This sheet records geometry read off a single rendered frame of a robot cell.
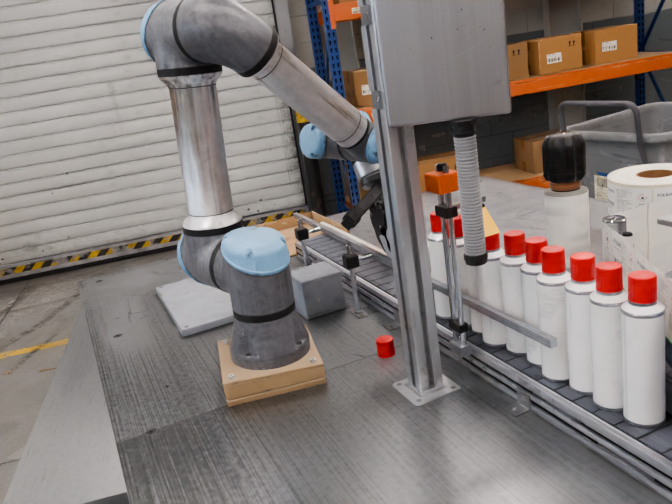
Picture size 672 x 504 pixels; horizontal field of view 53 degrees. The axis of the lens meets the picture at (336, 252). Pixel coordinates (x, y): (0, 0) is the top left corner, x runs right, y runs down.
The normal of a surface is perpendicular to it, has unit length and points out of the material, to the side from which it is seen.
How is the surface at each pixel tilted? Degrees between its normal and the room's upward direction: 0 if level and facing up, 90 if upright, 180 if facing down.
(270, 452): 0
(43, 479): 0
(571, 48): 90
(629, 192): 90
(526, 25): 90
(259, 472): 0
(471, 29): 90
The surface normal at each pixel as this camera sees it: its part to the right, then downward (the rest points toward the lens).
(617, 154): -0.83, 0.34
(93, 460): -0.15, -0.94
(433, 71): -0.19, 0.32
